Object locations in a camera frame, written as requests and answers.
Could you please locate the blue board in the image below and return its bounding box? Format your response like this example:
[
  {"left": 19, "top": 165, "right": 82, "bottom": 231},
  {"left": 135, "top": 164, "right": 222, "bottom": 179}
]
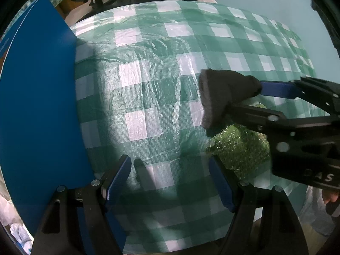
[{"left": 0, "top": 0, "right": 126, "bottom": 255}]

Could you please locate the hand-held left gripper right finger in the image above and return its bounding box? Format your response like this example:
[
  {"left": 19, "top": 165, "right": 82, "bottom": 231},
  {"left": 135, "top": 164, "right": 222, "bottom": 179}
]
[{"left": 208, "top": 154, "right": 310, "bottom": 255}]

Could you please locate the person's right hand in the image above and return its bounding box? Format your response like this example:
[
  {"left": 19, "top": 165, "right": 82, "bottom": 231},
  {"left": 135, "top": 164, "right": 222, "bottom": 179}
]
[{"left": 321, "top": 188, "right": 340, "bottom": 205}]

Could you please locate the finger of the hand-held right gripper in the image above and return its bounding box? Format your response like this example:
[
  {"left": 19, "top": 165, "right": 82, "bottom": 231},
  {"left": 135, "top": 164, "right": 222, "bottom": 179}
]
[
  {"left": 260, "top": 76, "right": 340, "bottom": 105},
  {"left": 229, "top": 103, "right": 340, "bottom": 144}
]

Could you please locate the green checkered tablecloth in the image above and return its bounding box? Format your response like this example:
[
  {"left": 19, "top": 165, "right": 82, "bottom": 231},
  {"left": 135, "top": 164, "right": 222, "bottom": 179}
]
[{"left": 68, "top": 0, "right": 330, "bottom": 254}]

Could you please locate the black sock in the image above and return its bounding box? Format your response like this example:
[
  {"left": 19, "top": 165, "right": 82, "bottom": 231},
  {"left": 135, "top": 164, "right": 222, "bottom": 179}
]
[{"left": 199, "top": 68, "right": 264, "bottom": 138}]

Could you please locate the clear plastic bag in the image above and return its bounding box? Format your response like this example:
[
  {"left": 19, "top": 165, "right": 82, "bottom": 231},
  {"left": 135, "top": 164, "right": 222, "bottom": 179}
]
[{"left": 298, "top": 185, "right": 336, "bottom": 237}]

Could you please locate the large brown cardboard box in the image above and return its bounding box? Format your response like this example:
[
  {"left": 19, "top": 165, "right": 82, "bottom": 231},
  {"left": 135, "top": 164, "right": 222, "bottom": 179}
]
[{"left": 55, "top": 0, "right": 78, "bottom": 20}]

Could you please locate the white mesh loofah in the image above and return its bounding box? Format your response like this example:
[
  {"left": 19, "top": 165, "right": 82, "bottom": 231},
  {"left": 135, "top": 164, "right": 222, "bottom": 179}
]
[{"left": 0, "top": 196, "right": 33, "bottom": 254}]

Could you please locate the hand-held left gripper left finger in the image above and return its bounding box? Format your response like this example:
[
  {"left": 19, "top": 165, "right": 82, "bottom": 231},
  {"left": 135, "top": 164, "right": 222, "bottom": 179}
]
[{"left": 31, "top": 154, "right": 132, "bottom": 255}]

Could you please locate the green glitter sponge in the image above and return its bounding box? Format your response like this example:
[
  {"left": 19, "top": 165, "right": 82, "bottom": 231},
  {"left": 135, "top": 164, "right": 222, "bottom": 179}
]
[{"left": 207, "top": 103, "right": 272, "bottom": 181}]

